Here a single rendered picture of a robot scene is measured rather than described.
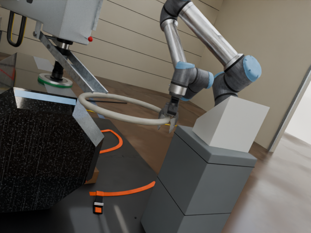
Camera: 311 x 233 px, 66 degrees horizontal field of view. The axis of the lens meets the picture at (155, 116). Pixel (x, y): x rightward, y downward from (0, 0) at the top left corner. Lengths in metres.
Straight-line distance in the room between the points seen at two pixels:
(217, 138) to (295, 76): 4.64
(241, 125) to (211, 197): 0.48
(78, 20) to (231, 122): 1.11
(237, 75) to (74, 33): 1.02
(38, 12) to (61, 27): 0.29
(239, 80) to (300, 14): 5.10
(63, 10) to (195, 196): 1.32
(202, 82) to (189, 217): 0.83
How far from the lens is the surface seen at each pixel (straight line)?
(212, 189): 1.56
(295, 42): 6.30
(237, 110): 1.50
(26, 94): 1.49
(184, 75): 1.22
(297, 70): 6.02
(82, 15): 1.65
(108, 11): 7.00
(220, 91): 1.60
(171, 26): 1.63
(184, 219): 1.60
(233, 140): 1.58
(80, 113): 1.55
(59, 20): 1.61
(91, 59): 7.02
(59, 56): 1.65
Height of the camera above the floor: 1.28
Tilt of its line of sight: 15 degrees down
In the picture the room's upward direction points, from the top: 20 degrees clockwise
